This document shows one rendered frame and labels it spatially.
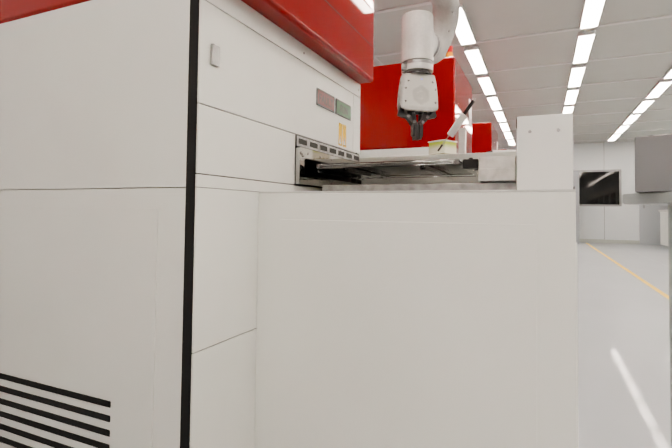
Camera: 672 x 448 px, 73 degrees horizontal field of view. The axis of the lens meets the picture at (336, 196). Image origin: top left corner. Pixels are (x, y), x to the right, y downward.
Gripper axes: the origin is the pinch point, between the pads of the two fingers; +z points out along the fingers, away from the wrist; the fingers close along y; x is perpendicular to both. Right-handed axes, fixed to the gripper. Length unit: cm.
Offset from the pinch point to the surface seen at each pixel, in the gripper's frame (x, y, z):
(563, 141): -42.0, 11.2, 8.2
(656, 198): -45, 27, 18
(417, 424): -32, -13, 61
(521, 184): -37.8, 5.5, 15.9
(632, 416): 38, 104, 99
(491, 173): -19.6, 10.2, 12.2
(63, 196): -6, -83, 19
